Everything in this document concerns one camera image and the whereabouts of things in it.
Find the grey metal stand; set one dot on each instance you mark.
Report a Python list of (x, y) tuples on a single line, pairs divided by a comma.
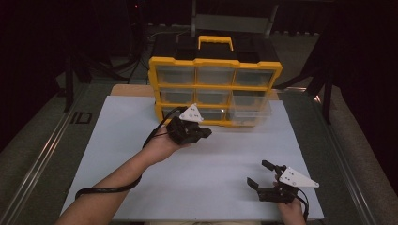
[(231, 22)]

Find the person's right hand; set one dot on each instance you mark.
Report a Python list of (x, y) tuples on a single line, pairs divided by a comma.
[(292, 209)]

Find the set of clear drawers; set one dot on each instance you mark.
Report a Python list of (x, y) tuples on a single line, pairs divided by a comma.
[(175, 75)]

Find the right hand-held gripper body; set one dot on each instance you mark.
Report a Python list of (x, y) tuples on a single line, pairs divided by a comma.
[(294, 179)]

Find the clear plastic drawer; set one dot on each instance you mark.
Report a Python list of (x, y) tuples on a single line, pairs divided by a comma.
[(250, 100), (248, 118)]

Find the white table sheet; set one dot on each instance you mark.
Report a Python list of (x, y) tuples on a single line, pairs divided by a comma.
[(219, 162)]

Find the black stand legs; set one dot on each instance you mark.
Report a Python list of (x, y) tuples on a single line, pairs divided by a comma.
[(327, 93), (70, 81)]

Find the yellow black drawer organizer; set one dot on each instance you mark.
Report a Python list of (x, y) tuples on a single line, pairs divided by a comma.
[(216, 86)]

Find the person's left hand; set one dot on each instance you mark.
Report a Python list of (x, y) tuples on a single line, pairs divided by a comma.
[(161, 148)]

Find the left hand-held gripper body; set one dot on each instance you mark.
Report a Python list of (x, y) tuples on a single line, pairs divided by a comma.
[(184, 131)]

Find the aluminium floor rail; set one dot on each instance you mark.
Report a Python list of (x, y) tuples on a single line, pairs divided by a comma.
[(347, 168), (40, 156)]

